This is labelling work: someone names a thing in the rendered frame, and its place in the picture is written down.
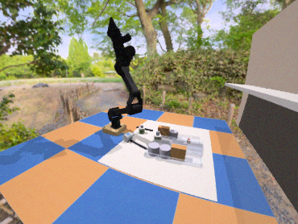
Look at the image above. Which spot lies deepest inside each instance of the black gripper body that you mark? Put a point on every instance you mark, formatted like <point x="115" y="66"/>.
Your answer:
<point x="114" y="34"/>

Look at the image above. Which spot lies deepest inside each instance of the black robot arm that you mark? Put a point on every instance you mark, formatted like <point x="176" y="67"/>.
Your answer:
<point x="122" y="68"/>

